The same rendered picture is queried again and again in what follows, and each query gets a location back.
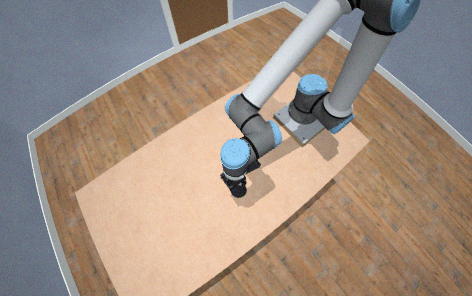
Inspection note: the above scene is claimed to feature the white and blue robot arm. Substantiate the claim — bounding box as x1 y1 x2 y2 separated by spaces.
220 0 421 180

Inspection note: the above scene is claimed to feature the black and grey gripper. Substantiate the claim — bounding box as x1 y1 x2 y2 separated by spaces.
220 173 246 192

